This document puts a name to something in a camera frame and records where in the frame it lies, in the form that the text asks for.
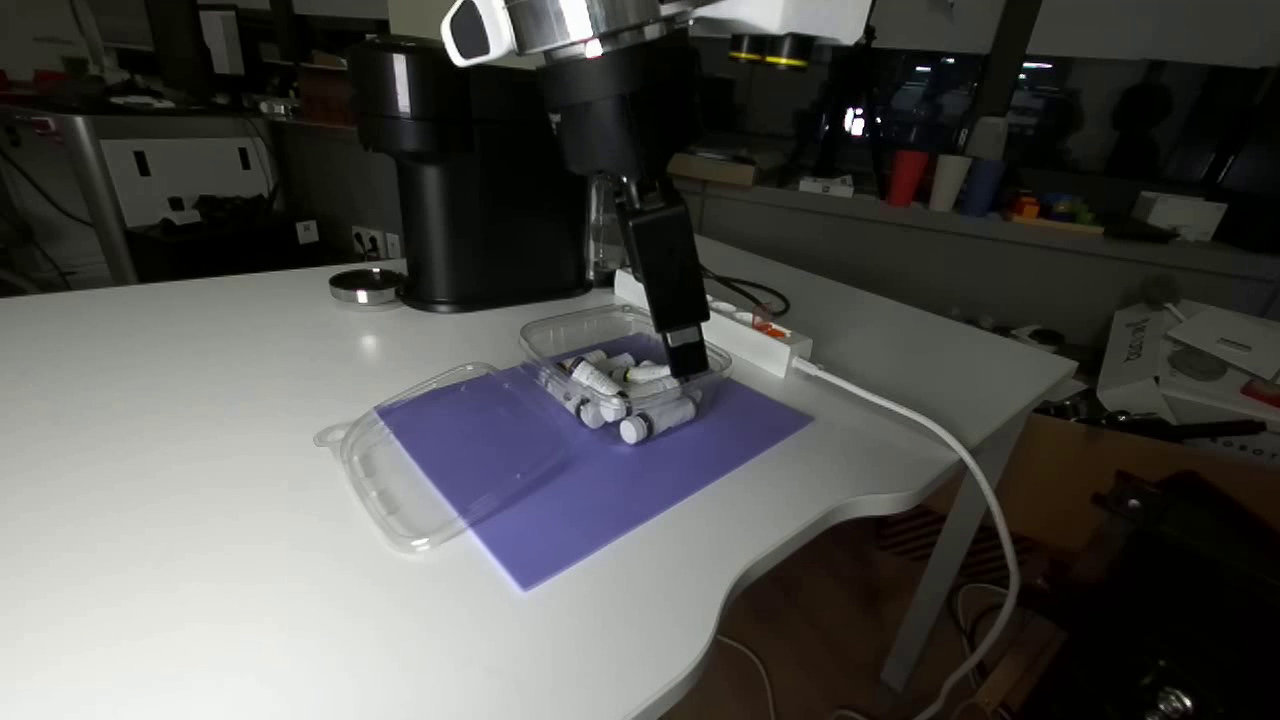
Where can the blue cup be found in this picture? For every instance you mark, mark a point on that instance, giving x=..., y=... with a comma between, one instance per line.
x=980, y=185

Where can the white paper stack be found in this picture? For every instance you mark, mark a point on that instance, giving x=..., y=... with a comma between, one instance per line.
x=1201, y=355

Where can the purple mat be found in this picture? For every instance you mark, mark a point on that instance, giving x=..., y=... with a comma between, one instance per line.
x=625, y=495

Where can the white cabinet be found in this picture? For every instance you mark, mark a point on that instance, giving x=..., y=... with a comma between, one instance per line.
x=180, y=167

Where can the white power strip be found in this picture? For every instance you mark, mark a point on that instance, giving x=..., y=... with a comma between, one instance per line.
x=746, y=333

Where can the round metal disc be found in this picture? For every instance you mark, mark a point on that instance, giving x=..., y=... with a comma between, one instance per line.
x=367, y=285

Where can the white cup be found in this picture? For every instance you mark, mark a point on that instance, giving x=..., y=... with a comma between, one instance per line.
x=951, y=181

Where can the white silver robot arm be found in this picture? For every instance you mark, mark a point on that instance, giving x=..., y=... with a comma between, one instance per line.
x=584, y=22

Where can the black bag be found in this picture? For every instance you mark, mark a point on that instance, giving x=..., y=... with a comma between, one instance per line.
x=1175, y=600

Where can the small orange object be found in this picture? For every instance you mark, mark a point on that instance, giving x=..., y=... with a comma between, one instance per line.
x=1024, y=209

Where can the black pen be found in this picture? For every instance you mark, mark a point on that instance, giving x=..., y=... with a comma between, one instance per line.
x=1201, y=430

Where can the red cup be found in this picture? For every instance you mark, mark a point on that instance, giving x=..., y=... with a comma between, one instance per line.
x=909, y=176

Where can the flat tan box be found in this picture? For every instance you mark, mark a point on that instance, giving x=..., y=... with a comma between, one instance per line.
x=720, y=169

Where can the white box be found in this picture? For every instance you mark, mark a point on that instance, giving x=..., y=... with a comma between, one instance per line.
x=1183, y=216

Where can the small white labelled bottle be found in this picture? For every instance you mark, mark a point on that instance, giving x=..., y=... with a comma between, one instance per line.
x=605, y=358
x=600, y=408
x=598, y=378
x=662, y=417
x=647, y=374
x=563, y=390
x=662, y=396

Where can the clear plastic container lid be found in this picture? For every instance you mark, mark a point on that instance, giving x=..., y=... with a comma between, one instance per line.
x=441, y=453

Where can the clear water tank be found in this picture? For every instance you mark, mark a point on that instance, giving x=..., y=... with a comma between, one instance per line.
x=608, y=234

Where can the black coffee machine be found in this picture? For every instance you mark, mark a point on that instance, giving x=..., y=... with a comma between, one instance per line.
x=467, y=185

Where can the white cylindrical batteries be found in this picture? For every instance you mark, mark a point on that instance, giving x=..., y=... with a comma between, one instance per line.
x=575, y=331

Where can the white table leg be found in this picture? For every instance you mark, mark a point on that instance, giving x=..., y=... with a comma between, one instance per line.
x=952, y=544

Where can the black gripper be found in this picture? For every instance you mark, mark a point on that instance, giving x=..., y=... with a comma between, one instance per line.
x=621, y=107

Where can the grey counter shelf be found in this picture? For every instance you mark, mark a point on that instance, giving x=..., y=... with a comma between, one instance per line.
x=934, y=253

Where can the wall power socket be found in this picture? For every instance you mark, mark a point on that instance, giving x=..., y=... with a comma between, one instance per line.
x=374, y=241

